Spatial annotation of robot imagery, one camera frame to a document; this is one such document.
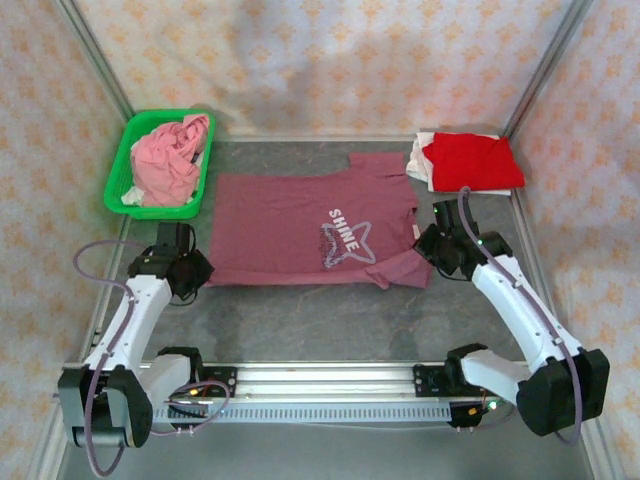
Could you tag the maroon t-shirt with star print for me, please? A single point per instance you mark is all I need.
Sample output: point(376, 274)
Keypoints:
point(270, 230)

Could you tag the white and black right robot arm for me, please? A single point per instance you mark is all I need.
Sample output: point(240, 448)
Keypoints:
point(515, 305)

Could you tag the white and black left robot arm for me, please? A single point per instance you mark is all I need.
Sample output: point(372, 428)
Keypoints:
point(135, 320)

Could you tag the green plastic basket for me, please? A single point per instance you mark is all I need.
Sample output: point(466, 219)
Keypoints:
point(165, 213)

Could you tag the white crumpled t-shirt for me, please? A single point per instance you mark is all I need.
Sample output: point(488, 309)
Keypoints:
point(131, 196)

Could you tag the red folded t-shirt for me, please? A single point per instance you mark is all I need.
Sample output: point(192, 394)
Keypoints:
point(470, 160)

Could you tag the white folded t-shirt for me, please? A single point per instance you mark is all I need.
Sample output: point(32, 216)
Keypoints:
point(416, 162)

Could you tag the pink crumpled t-shirt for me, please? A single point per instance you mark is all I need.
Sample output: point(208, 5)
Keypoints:
point(165, 165)

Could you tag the aluminium frame bar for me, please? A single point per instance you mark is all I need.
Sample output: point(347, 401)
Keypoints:
point(121, 231)
point(529, 240)
point(320, 138)

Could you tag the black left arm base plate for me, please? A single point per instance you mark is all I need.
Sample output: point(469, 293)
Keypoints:
point(222, 382)

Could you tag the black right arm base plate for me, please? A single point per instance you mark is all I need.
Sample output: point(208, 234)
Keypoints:
point(425, 382)

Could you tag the aluminium mounting rail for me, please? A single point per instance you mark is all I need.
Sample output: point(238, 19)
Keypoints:
point(325, 380)

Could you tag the aluminium frame post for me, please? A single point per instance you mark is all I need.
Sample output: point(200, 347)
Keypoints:
point(602, 460)
point(47, 460)
point(95, 55)
point(547, 65)

